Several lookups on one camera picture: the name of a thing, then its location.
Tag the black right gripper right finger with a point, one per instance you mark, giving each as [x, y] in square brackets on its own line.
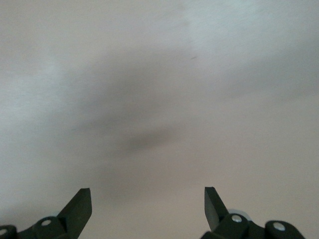
[214, 211]

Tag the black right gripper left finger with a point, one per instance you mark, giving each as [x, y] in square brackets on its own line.
[77, 211]

